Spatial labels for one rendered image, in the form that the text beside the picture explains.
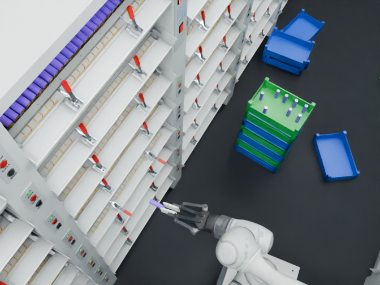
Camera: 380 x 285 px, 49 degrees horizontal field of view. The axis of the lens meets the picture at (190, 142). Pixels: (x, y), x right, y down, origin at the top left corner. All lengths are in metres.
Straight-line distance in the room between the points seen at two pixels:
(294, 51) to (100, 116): 2.08
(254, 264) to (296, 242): 1.19
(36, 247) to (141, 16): 0.74
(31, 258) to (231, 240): 0.61
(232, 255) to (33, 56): 0.84
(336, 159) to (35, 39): 2.27
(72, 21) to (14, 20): 0.11
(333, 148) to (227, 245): 1.65
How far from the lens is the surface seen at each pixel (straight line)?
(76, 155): 1.21
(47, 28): 0.88
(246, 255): 1.38
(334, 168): 2.80
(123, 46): 1.15
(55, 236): 1.33
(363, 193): 2.81
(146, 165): 1.83
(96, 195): 1.57
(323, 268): 2.58
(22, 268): 1.36
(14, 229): 1.18
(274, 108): 2.32
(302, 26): 3.40
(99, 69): 1.10
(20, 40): 0.87
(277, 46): 3.12
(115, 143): 1.43
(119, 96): 1.29
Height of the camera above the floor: 2.40
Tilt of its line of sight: 63 degrees down
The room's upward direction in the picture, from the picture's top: 4 degrees clockwise
